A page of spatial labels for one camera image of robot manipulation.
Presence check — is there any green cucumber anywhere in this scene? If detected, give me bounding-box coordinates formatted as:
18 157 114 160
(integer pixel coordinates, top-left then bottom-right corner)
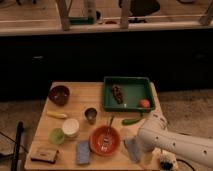
121 116 143 126

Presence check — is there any metal cup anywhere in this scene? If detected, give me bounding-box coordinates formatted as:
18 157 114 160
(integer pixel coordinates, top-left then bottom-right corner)
85 108 97 124

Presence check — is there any dark red bowl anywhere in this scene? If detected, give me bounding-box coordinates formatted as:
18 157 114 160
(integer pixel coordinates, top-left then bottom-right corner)
48 85 70 106

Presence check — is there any brown grape bunch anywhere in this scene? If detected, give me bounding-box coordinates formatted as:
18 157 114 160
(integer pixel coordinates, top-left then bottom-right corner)
111 85 123 104

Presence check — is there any black stand post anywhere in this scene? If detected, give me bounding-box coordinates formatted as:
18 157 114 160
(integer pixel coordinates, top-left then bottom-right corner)
11 122 24 171

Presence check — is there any white cup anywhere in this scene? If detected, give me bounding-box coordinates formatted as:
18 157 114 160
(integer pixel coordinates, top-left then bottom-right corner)
62 118 79 137

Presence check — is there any black floor cable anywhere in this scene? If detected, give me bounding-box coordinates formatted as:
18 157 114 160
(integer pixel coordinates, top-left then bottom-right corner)
175 158 198 171

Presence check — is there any yellow banana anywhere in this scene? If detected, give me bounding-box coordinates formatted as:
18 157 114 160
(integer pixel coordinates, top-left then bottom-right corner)
46 111 68 119

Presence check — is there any blue sponge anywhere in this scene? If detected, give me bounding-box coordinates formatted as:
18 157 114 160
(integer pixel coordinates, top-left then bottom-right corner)
76 140 90 165

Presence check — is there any grey towel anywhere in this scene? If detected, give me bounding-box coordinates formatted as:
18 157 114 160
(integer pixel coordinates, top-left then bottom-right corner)
124 138 141 163

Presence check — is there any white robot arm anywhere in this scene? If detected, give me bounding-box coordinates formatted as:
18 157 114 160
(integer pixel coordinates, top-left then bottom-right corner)
136 112 213 169

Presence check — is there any metal fork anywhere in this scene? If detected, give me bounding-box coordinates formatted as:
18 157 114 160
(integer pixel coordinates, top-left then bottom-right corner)
101 115 115 152

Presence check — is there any orange bowl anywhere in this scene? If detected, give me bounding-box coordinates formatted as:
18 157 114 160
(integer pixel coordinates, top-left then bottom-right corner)
89 125 121 157

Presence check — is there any red tomato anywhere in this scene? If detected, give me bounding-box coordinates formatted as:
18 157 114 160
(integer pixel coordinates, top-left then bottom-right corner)
139 99 150 108

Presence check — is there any white dish brush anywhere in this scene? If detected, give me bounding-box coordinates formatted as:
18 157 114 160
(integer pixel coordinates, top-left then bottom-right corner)
158 152 174 171

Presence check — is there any green plastic tray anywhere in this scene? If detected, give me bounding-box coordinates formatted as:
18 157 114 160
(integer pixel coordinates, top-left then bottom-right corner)
102 76 155 113

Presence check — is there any brown wooden block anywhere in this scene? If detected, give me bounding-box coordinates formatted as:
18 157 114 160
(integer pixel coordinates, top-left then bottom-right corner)
30 147 59 164

